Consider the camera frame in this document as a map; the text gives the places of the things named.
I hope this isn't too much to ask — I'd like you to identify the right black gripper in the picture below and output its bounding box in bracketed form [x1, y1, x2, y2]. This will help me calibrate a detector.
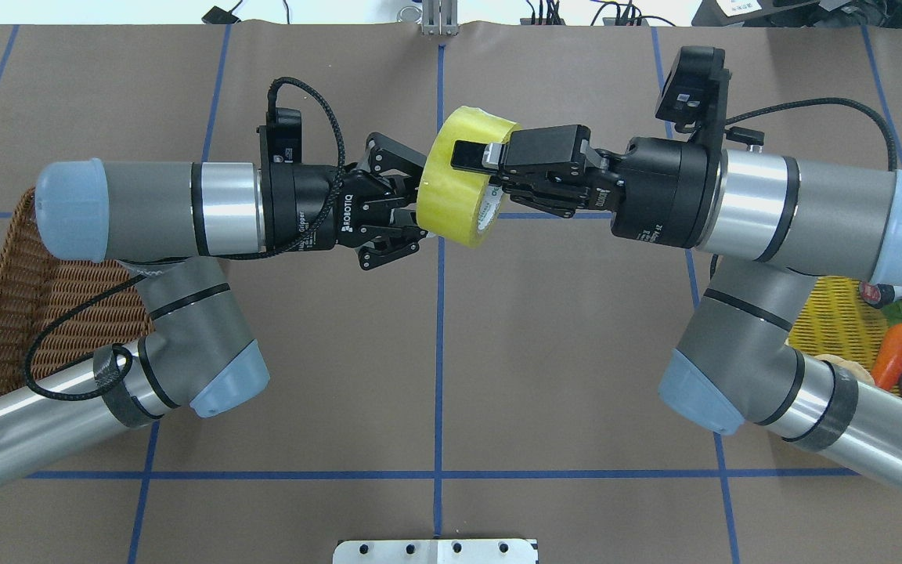
[451, 125, 715, 248]

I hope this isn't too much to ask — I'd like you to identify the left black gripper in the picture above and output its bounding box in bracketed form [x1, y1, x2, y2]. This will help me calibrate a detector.
[258, 132, 429, 270]

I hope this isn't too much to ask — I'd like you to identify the clear yellow tape roll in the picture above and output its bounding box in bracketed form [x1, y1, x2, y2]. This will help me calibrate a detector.
[416, 107, 520, 248]

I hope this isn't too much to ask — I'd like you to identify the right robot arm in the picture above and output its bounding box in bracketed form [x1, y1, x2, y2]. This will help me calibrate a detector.
[448, 125, 902, 490]

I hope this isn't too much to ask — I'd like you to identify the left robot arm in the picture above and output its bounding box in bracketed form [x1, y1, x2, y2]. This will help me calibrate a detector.
[0, 125, 427, 486]

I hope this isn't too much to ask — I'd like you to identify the brown wicker basket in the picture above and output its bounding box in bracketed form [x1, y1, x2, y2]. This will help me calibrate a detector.
[0, 190, 153, 396]

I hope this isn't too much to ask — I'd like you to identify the small labelled can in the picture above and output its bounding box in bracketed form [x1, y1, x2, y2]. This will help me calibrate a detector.
[858, 282, 902, 309]

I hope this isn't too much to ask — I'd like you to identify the toy bread croissant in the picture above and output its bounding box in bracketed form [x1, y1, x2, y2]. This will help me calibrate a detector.
[814, 354, 876, 388]

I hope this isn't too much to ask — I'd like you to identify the toy carrot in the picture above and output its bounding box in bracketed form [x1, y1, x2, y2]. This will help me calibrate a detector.
[871, 299, 902, 392]

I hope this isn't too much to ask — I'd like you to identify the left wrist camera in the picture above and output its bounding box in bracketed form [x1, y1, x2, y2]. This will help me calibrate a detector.
[258, 107, 303, 164]

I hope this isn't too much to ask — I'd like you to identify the aluminium frame post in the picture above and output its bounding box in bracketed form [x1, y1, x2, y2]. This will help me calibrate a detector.
[418, 0, 460, 37]

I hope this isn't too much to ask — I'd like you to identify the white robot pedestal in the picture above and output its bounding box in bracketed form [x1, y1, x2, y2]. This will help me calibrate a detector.
[332, 538, 540, 563]

